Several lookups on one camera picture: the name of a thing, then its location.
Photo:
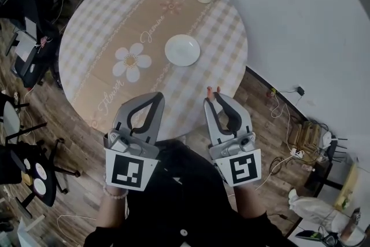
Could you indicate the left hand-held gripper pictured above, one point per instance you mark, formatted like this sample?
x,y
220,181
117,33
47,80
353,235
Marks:
x,y
127,172

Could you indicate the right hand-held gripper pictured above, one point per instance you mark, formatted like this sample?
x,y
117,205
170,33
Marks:
x,y
242,170

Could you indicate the small pink object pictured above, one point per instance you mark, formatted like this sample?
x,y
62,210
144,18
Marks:
x,y
211,94

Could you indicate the white plate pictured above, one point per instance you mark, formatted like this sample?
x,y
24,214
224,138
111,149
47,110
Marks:
x,y
182,50

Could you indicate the person's left forearm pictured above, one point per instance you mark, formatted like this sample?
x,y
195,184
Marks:
x,y
111,211

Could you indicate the person's right forearm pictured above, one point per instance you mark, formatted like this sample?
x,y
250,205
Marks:
x,y
248,205

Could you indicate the small red yellow plug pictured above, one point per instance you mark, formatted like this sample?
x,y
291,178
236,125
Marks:
x,y
271,93

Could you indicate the white power strip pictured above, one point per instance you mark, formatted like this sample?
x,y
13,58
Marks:
x,y
296,153

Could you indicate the wooden crate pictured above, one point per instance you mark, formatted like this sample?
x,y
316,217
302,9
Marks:
x,y
307,134

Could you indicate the person's black clothing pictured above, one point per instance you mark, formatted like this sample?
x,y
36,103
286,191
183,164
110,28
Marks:
x,y
185,196

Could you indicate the round table with checkered cloth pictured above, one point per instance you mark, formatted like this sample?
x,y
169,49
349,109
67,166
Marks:
x,y
101,37

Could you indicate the clear plastic bottle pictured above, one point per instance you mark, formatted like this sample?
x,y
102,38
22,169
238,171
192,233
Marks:
x,y
308,168

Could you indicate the black office chair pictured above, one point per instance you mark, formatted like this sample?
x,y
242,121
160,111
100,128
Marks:
x,y
29,60
49,179

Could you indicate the black router with antennas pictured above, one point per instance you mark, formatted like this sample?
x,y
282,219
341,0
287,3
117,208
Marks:
x,y
332,144

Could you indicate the black floor stand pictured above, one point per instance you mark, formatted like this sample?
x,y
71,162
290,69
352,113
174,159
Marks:
x,y
321,176

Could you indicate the round white disc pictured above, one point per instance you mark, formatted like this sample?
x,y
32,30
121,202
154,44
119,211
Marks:
x,y
26,163
39,185
40,172

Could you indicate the tan square box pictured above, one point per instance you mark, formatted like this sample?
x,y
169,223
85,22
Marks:
x,y
27,179

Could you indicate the white seat chair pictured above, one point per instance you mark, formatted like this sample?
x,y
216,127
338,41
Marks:
x,y
10,118

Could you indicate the light wooden board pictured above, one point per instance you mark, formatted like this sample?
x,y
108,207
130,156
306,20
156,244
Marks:
x,y
347,185

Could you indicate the black wall charger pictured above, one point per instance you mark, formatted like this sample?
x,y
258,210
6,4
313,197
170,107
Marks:
x,y
301,91

